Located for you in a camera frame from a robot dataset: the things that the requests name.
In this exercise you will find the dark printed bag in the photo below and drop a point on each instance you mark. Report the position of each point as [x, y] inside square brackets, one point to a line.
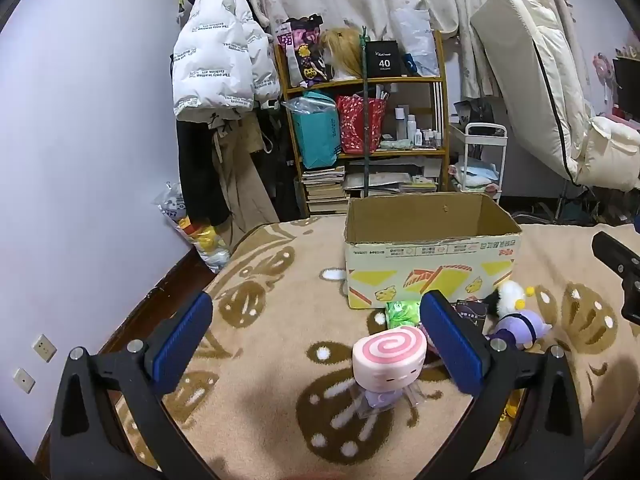
[472, 110]

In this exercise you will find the printed cardboard box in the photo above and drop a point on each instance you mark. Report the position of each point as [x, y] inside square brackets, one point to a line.
[430, 270]

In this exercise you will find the stack of books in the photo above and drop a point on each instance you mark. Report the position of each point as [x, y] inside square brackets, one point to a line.
[325, 190]

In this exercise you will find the black panel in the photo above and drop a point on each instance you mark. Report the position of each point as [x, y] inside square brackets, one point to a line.
[627, 87]

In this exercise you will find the green pole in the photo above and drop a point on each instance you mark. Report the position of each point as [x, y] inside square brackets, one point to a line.
[367, 135]

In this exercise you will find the black printed garment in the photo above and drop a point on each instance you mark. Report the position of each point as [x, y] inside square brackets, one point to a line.
[280, 170]

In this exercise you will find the folded blue cloth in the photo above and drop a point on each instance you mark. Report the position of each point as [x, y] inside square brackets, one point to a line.
[475, 175]

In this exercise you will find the translucent plastic bag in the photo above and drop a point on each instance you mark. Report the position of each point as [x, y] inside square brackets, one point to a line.
[417, 40]

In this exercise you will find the purple-haired plush doll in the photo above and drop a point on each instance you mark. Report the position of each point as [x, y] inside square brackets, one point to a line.
[520, 327]

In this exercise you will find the black box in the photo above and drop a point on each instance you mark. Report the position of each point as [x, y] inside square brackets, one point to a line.
[384, 60]

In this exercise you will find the plastic bag of toys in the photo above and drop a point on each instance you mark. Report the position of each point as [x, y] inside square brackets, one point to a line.
[205, 240]

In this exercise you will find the pink swirl plush toy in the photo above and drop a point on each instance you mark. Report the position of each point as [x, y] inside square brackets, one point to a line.
[390, 355]

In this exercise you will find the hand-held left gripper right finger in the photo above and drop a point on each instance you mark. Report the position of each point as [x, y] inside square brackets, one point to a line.
[450, 345]

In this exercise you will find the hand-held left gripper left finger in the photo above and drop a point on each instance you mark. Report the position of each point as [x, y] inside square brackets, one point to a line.
[182, 345]

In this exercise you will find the white puffer jacket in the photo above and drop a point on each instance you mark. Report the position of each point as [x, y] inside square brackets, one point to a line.
[215, 60]

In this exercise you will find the large wall socket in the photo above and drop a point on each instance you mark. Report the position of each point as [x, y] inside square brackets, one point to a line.
[44, 348]

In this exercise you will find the white trolley cart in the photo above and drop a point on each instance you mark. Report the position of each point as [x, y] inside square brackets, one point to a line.
[485, 125]

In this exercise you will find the row of cosmetic bottles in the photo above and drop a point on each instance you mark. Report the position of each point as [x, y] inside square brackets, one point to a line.
[404, 122]

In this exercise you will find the white mattress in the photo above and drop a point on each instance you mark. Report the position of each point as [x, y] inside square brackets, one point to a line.
[530, 60]

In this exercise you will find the blonde wig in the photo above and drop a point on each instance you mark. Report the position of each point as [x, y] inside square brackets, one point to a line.
[342, 47]

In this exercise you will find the small wall socket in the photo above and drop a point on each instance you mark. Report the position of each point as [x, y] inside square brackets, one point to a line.
[23, 381]

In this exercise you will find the teal paper bag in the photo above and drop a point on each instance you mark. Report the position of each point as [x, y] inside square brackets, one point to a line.
[315, 135]

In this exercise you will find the pile of magazines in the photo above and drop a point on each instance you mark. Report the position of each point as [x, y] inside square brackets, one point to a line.
[390, 177]

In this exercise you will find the green tissue pack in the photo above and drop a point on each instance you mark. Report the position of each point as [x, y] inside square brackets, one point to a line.
[402, 315]

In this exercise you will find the black packet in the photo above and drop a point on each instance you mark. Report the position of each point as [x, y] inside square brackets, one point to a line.
[472, 317]

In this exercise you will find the wooden shelf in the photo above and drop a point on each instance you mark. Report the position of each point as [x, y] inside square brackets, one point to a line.
[380, 80]

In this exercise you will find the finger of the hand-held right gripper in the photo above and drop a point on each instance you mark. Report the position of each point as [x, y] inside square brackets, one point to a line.
[612, 252]

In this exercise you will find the cream quilt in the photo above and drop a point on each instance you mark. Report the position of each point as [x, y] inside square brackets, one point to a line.
[610, 155]

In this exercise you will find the white and black plush toy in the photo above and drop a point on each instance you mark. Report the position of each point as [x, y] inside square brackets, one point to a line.
[510, 297]

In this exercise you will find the purple printed bag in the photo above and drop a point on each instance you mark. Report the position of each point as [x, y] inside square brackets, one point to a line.
[305, 55]

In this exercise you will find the clear plastic bag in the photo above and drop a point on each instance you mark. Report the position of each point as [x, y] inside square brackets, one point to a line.
[310, 105]

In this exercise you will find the beige garment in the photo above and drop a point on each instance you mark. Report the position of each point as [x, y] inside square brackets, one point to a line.
[240, 180]

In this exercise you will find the red gift bag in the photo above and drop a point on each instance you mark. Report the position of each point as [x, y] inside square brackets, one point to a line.
[357, 125]

